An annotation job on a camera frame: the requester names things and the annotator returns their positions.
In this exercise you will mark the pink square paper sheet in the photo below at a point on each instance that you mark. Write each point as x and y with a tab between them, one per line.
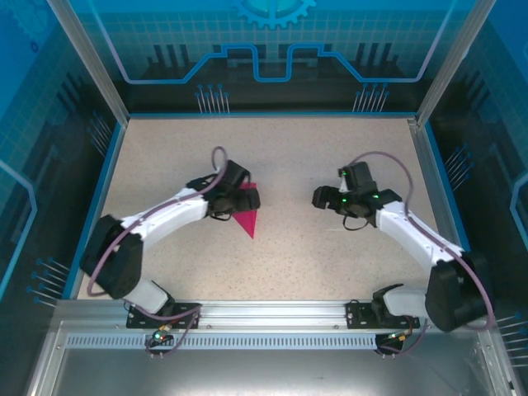
247	222

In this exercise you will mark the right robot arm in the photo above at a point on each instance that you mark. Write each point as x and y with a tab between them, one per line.
416	239

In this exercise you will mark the shiny metal sheet tray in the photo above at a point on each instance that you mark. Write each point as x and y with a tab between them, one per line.
264	371

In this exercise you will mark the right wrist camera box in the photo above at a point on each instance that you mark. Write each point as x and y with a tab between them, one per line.
343	183

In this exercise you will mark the aluminium table side rail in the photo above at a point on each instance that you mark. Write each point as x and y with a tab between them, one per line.
435	185

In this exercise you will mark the aluminium mounting rail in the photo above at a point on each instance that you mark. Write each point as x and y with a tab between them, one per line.
272	313

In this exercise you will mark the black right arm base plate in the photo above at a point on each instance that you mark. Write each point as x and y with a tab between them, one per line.
356	315

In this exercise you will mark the aluminium frame post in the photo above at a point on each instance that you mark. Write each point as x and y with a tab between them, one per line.
453	62
97	62

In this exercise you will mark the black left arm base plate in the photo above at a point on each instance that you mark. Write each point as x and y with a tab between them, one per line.
138	319

